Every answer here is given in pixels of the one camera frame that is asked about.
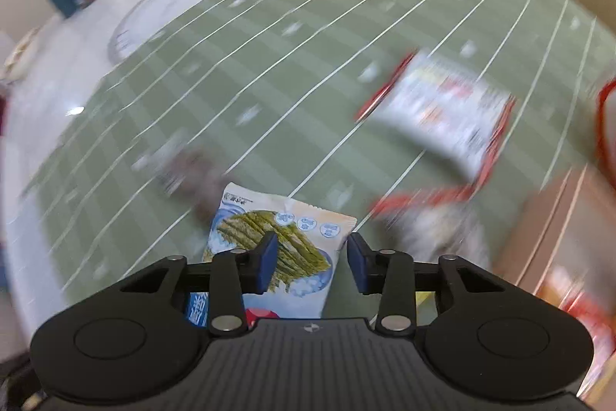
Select blue seaweed snack packet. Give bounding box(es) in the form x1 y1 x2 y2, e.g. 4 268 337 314
185 181 360 329

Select red chicken snack packet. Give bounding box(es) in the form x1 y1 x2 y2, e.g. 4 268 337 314
373 185 491 269

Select white red snack packet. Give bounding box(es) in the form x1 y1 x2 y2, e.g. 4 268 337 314
356 50 515 184

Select silver foil snack packet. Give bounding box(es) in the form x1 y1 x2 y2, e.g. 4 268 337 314
132 130 231 224

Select pink cardboard box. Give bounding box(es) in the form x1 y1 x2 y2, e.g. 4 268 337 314
495 164 616 398

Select green grid tablecloth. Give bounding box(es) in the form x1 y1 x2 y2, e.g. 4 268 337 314
9 0 615 313

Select glass lazy susan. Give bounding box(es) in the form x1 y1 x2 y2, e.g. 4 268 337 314
106 0 256 66

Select rabbit face snack bag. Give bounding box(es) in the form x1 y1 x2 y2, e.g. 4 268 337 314
595 79 616 187

